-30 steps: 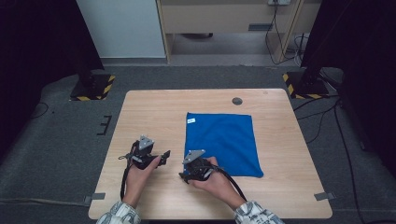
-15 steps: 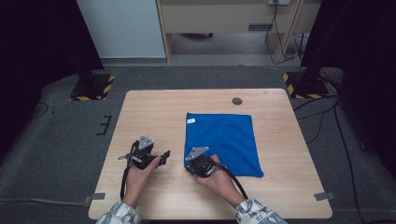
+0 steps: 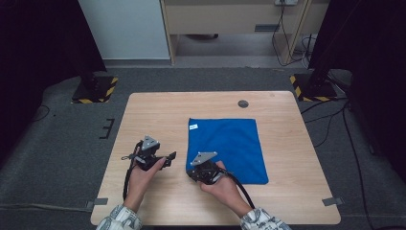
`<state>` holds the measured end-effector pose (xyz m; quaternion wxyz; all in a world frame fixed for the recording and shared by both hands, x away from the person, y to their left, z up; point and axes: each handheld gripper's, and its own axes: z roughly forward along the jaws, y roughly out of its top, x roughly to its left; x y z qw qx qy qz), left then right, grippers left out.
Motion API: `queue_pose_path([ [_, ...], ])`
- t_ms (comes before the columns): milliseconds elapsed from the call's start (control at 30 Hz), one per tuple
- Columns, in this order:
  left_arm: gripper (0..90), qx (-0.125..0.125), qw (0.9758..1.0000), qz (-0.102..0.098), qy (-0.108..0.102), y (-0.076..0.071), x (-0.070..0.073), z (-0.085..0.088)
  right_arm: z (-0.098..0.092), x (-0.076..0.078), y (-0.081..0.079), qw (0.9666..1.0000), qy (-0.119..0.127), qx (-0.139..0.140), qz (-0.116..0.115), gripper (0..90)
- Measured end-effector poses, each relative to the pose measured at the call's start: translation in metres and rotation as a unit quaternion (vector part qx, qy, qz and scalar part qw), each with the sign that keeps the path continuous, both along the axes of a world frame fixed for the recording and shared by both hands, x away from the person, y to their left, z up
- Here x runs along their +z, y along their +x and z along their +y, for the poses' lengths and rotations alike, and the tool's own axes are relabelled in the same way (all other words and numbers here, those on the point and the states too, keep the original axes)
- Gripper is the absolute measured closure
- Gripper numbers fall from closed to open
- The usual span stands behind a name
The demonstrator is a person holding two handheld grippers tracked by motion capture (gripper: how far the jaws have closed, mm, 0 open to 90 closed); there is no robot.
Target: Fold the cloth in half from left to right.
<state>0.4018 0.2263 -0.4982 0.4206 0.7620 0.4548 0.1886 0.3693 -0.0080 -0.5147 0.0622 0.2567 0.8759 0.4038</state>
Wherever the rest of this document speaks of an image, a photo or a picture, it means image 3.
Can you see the light wooden desk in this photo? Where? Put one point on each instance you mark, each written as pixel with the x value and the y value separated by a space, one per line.
pixel 223 19

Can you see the person's right hand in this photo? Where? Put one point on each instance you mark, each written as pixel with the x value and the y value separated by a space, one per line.
pixel 223 190

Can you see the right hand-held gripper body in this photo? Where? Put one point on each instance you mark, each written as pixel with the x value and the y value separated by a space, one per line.
pixel 206 171

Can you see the grey round table grommet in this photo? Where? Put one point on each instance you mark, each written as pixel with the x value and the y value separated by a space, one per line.
pixel 243 103

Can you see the black stand base striped tape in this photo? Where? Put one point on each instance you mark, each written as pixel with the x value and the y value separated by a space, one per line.
pixel 314 91
pixel 95 92

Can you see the black floor tape marks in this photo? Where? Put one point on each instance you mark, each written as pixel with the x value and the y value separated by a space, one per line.
pixel 108 128

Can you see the blue cloth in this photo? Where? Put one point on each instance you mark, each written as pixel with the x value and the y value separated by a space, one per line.
pixel 230 143

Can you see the grey tape piece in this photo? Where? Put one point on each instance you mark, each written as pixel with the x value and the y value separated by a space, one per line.
pixel 332 201
pixel 99 202

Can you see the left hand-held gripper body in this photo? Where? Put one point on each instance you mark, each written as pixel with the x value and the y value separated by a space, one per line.
pixel 146 156

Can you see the person's left hand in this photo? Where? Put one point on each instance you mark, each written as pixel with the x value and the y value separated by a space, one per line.
pixel 139 185

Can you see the white cabinet panel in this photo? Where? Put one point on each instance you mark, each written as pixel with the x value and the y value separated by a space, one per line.
pixel 124 28

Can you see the white power strip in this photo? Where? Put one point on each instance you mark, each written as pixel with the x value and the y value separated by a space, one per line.
pixel 285 2

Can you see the black curtain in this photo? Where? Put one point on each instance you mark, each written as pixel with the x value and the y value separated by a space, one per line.
pixel 376 48
pixel 38 48

